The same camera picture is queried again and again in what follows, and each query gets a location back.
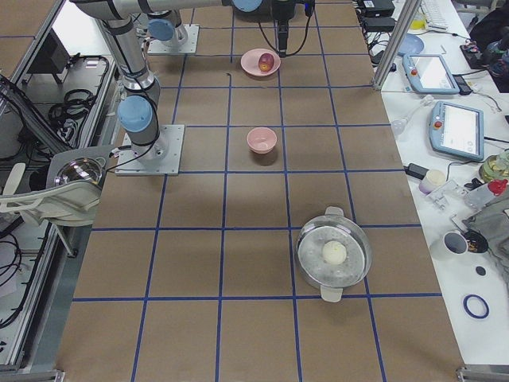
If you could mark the light blue plate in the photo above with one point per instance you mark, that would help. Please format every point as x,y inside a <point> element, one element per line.
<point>411,44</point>

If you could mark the teach pendant far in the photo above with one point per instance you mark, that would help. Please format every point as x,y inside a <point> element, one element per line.
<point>429,74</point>

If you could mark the pink bowl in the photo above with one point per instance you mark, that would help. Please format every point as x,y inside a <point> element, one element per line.
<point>261,140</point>

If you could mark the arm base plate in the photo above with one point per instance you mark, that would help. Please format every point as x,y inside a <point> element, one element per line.
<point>164,157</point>
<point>156,47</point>

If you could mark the glass bowl on chair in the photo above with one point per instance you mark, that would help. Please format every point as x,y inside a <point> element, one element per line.
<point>80,169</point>

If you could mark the black power adapter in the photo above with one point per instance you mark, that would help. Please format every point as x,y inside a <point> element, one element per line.
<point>415,171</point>

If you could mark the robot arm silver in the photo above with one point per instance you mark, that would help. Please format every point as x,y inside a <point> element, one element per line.
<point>137,113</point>
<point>166,26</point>

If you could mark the steel steamer pot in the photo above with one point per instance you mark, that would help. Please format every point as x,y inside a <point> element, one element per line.
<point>331,280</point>

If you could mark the aluminium frame post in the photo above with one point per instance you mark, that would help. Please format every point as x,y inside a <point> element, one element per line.
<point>406,16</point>

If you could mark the white mug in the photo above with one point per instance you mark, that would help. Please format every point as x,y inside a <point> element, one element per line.
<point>451,245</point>

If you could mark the pink plate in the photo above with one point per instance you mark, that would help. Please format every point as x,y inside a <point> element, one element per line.
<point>249,62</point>

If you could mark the teach pendant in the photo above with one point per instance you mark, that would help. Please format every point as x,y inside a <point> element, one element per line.
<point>429,74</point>
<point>457,130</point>

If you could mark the white steamed bun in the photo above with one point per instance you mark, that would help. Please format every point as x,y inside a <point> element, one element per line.
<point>334,252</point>

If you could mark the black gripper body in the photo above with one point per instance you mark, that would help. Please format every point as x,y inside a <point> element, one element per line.
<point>281,13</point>

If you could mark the teach pendant near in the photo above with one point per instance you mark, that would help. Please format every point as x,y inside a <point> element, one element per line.
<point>457,130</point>

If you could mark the red apple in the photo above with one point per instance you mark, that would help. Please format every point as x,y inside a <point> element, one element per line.
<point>266,62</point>

